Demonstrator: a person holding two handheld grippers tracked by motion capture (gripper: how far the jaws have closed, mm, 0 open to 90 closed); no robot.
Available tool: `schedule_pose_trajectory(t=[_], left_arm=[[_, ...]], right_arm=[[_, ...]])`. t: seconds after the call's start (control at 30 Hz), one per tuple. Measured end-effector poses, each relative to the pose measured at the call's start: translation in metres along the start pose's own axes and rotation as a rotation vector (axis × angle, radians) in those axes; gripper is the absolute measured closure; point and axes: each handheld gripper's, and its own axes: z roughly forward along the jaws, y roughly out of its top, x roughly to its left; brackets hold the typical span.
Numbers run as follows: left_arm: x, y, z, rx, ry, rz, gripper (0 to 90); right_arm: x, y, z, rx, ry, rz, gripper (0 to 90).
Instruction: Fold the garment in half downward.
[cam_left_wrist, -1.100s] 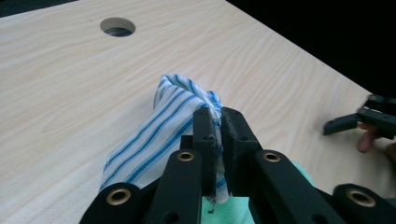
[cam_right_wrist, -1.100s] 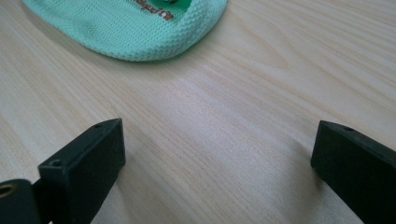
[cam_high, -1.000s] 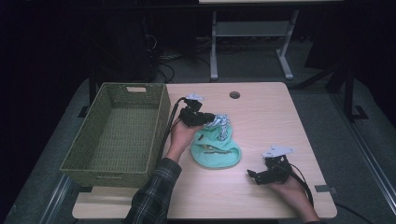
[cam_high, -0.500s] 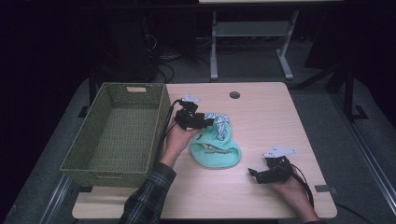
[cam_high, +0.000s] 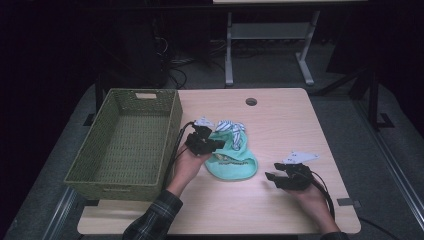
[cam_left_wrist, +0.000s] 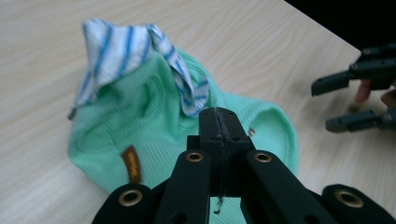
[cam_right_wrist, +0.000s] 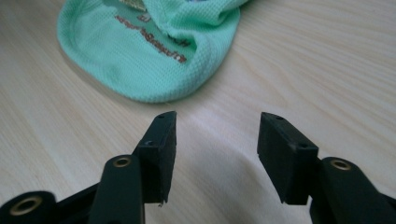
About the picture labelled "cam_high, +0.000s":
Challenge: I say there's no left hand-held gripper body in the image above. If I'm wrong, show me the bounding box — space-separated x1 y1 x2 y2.
184 116 217 157

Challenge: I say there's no metal floor rail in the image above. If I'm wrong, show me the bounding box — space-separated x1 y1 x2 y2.
353 98 424 231
41 186 78 240

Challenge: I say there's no person's left hand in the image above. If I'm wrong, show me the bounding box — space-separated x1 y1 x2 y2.
166 143 213 198

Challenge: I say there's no black metal post with foot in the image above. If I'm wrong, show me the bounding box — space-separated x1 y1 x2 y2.
82 71 104 128

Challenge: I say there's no black metal stand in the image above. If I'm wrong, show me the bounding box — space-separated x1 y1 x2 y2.
346 64 396 132

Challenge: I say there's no green woven basket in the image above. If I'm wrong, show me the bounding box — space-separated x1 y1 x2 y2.
63 87 184 203

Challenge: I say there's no black floor cable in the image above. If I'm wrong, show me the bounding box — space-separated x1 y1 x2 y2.
357 216 401 240

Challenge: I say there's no teal baby bib striped trim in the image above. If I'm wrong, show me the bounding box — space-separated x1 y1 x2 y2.
203 119 260 182

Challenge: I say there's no right hand-held gripper black cable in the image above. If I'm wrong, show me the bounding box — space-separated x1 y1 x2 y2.
310 170 336 222

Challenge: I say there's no person's right hand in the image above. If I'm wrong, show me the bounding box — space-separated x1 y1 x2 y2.
287 181 342 235

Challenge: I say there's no white metal desk frame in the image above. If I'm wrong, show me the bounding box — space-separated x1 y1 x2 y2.
212 0 368 88

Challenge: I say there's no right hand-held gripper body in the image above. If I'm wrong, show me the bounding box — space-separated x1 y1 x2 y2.
278 151 320 192

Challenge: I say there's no tangle of black floor cables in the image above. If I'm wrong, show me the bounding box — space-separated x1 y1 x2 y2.
151 34 228 90

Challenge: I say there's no grey table clamp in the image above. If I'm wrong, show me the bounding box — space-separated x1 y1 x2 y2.
336 197 363 210

